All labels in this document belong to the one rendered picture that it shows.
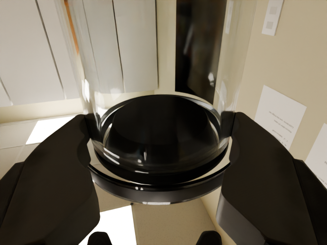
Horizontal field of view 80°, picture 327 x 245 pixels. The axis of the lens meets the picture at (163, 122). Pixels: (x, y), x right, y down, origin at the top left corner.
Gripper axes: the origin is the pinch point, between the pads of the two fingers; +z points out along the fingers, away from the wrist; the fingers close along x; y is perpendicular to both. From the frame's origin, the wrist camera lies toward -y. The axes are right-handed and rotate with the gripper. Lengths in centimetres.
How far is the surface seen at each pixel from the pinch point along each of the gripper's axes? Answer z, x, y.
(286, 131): 50, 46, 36
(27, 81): 214, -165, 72
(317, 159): 37, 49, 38
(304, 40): 56, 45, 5
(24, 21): 218, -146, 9
